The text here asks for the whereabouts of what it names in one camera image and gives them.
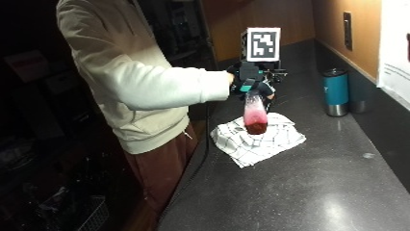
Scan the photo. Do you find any bottle with red liquid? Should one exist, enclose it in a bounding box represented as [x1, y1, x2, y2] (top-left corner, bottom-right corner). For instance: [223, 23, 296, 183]
[243, 89, 269, 136]

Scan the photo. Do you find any black wall outlet plate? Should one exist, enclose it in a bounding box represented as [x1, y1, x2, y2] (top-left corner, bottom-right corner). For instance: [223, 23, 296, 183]
[342, 12, 354, 52]

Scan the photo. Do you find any teal steel tumbler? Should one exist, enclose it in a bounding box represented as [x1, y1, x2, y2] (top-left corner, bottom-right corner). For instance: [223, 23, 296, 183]
[322, 67, 352, 117]

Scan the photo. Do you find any white marker cube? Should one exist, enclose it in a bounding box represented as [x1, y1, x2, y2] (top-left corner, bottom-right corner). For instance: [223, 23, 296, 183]
[240, 27, 283, 63]

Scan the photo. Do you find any wire basket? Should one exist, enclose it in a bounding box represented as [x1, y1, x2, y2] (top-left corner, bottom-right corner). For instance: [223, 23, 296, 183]
[70, 195, 112, 231]

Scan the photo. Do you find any white checked cloth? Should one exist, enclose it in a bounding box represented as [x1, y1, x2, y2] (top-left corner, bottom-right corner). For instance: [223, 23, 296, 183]
[209, 112, 308, 169]

